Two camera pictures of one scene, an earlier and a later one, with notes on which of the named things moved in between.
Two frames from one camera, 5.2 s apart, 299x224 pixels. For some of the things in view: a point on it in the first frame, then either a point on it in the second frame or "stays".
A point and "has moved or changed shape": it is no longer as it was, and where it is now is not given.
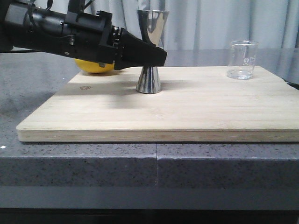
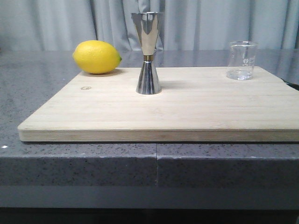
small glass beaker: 241,59 stays
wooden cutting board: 195,104 stays
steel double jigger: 151,23 has moved or changed shape
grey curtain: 198,24 stays
